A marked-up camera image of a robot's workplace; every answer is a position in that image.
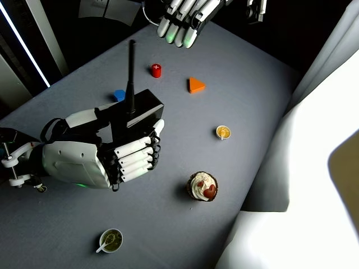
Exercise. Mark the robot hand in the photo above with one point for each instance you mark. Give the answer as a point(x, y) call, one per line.
point(73, 159)
point(182, 25)

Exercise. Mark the black brick phone with antenna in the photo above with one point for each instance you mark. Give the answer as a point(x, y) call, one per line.
point(143, 109)

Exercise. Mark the red cylinder block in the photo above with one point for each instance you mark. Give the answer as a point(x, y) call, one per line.
point(156, 71)

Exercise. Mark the orange triangle block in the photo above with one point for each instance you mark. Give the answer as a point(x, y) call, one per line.
point(195, 85)

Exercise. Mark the grey table cloth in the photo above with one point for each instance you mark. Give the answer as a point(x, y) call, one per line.
point(70, 224)

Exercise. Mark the pale grey sheet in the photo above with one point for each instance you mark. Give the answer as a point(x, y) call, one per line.
point(112, 11)

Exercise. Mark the blue block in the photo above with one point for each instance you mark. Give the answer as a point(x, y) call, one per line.
point(120, 94)

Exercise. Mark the small white spoon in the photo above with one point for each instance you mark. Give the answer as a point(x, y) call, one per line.
point(108, 239)

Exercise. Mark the white bowl green soup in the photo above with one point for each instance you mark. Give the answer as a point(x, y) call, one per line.
point(116, 241)

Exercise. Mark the pale grey panel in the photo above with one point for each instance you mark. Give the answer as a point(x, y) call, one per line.
point(11, 87)

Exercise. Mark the small white cup yellow drink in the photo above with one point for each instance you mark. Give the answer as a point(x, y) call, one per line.
point(223, 132)

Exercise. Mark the white light strip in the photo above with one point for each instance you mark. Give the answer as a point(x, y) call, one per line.
point(25, 48)

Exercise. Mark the toy cupcake with hearts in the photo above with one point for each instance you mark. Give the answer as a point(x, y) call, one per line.
point(202, 187)

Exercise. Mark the white curtain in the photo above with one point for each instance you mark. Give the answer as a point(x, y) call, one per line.
point(308, 168)

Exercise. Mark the brown board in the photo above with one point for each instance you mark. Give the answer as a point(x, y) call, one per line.
point(346, 173)

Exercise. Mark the white post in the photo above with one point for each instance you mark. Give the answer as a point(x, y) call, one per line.
point(54, 42)

